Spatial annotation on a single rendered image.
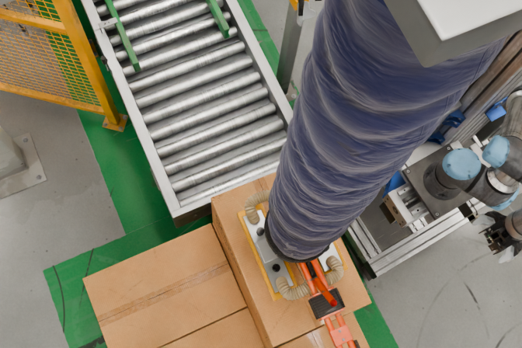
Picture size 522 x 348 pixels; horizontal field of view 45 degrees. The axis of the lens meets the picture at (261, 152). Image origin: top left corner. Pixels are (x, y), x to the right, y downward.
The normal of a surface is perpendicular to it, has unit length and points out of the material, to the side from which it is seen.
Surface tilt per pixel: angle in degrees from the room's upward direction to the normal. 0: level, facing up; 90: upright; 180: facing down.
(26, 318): 0
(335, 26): 76
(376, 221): 0
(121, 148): 0
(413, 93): 81
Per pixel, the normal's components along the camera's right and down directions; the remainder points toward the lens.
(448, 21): 0.05, -0.33
